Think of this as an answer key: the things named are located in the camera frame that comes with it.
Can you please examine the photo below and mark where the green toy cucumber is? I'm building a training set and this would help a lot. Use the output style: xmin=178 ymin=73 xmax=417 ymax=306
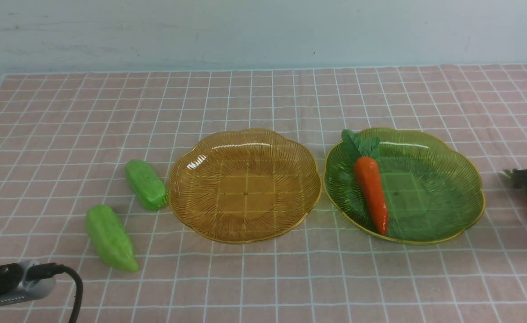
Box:
xmin=125 ymin=159 xmax=169 ymax=211

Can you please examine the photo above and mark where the pink checkered tablecloth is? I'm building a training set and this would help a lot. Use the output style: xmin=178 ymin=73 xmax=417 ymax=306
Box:
xmin=0 ymin=65 xmax=527 ymax=323

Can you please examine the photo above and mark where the amber plastic plate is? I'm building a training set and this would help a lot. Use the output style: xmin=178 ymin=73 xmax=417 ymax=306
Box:
xmin=169 ymin=128 xmax=322 ymax=244

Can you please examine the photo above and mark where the long orange toy carrot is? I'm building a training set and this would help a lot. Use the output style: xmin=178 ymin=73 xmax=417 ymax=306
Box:
xmin=341 ymin=129 xmax=390 ymax=236

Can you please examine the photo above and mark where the green plastic plate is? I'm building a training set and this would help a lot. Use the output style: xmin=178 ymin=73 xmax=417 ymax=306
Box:
xmin=323 ymin=127 xmax=486 ymax=245

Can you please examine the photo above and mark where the black cable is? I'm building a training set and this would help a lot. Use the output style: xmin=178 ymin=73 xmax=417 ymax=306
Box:
xmin=30 ymin=263 xmax=84 ymax=323

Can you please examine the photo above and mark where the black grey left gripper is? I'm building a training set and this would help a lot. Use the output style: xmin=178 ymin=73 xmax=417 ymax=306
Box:
xmin=0 ymin=261 xmax=56 ymax=307

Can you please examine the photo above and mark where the light green toy gourd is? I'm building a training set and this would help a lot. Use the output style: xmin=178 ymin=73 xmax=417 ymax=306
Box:
xmin=84 ymin=204 xmax=139 ymax=272

